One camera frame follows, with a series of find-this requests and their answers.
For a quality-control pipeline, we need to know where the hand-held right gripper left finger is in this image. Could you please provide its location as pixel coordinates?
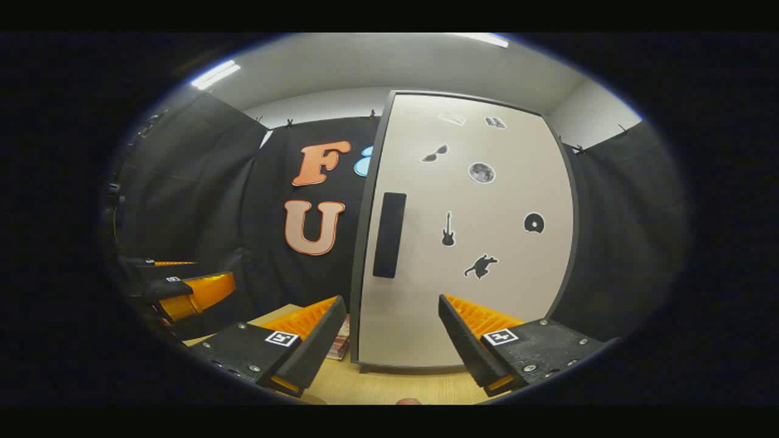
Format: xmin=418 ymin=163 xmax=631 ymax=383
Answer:
xmin=183 ymin=295 xmax=348 ymax=399

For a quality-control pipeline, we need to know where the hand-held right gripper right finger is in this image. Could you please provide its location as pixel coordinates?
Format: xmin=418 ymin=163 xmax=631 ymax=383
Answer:
xmin=438 ymin=294 xmax=606 ymax=397

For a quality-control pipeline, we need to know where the white cabinet door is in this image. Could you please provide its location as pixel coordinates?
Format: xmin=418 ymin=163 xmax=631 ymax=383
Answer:
xmin=358 ymin=92 xmax=576 ymax=369

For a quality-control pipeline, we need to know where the grey cabinet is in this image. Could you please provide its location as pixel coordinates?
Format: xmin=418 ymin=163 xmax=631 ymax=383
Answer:
xmin=349 ymin=89 xmax=582 ymax=373

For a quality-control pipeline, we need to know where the black backdrop cloth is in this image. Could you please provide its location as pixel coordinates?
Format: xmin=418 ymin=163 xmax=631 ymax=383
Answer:
xmin=113 ymin=91 xmax=682 ymax=366

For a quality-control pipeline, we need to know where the ceiling strip light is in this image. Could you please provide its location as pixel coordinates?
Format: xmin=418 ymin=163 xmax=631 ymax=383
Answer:
xmin=453 ymin=33 xmax=509 ymax=49
xmin=190 ymin=59 xmax=242 ymax=91

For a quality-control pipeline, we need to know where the black door handle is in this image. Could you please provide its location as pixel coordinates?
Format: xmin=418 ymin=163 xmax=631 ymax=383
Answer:
xmin=372 ymin=192 xmax=407 ymax=279

